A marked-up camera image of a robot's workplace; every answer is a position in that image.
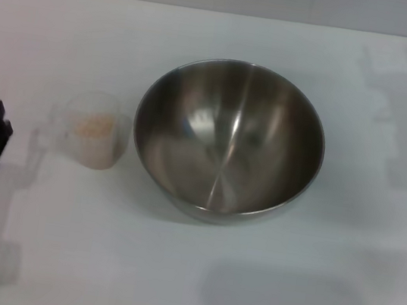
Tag clear plastic measuring cup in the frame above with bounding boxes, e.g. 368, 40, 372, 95
28, 82, 136, 175

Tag white rice grains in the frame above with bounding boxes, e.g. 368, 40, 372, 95
73, 111, 117, 140

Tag stainless steel mixing bowl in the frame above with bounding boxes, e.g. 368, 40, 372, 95
121, 46, 337, 238

